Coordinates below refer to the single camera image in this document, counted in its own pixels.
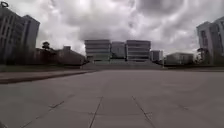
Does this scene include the wide stone steps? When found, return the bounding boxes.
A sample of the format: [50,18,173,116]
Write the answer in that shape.
[80,60,164,71]

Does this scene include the white layered building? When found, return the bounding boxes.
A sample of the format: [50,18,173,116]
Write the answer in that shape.
[83,39,152,63]

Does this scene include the grey paved plaza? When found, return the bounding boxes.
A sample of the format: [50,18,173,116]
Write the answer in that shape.
[0,68,224,128]

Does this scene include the low dark building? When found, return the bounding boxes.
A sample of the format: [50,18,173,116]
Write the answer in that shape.
[35,45,87,66]

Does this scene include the low white building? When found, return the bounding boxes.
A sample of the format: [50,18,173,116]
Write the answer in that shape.
[164,51,195,66]

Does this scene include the tree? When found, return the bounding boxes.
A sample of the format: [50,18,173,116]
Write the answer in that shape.
[41,41,52,66]

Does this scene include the low concrete kerb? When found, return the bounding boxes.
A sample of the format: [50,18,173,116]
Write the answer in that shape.
[0,69,98,85]

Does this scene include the grass strip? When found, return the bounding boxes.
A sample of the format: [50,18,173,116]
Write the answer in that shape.
[0,64,84,73]

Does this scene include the tall grey building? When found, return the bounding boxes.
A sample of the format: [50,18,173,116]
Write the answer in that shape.
[0,4,41,66]

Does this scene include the grey tower building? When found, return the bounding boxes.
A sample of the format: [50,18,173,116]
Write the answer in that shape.
[196,15,224,66]

